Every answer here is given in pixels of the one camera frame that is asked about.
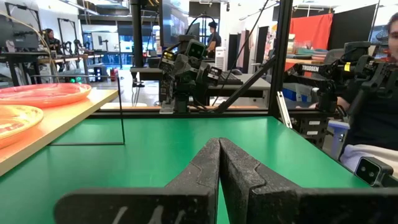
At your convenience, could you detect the black labelled mounting block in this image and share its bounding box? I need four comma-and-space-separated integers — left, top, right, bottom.
297, 115, 331, 149

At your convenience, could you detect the large black display screen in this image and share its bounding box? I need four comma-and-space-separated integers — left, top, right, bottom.
159, 0, 190, 48

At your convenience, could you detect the black aluminium table frame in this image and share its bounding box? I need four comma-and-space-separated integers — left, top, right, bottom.
88, 0, 295, 129

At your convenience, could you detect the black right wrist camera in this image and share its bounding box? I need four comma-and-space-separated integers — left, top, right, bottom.
186, 39, 208, 60

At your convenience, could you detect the person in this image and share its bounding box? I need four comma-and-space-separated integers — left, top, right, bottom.
337, 12, 398, 180
43, 27, 65, 72
206, 21, 223, 60

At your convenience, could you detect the pink translucent plastic plate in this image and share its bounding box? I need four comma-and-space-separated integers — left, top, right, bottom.
0, 82, 93, 109

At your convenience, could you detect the black partition panel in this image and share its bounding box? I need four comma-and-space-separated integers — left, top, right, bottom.
328, 4, 377, 50

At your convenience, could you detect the stack of folded cloths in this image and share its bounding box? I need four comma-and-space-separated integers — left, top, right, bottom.
287, 46, 330, 62

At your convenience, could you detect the black keyboard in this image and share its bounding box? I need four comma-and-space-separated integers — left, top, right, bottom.
217, 72, 244, 86

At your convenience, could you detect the small black stereo camera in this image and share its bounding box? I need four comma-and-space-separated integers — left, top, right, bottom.
354, 156, 395, 187

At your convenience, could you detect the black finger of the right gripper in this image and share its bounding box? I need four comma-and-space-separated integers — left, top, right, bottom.
197, 61, 213, 91
175, 54, 199, 87

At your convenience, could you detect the red hanging cloth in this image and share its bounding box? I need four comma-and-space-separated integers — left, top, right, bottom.
284, 13, 334, 72

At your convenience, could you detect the orange translucent plastic plate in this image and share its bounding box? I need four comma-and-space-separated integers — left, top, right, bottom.
0, 105, 45, 150

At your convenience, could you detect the grey desk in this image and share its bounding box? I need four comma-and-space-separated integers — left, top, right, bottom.
129, 67, 272, 108

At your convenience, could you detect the white air purifier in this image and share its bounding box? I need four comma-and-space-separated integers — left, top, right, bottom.
214, 46, 228, 72

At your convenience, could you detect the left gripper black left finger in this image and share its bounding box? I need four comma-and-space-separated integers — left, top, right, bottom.
54, 138, 221, 224

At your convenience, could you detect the wooden shelf with black legs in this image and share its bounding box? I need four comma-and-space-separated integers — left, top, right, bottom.
0, 73, 126, 177

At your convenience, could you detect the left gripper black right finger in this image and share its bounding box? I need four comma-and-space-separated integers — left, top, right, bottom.
219, 138, 398, 224

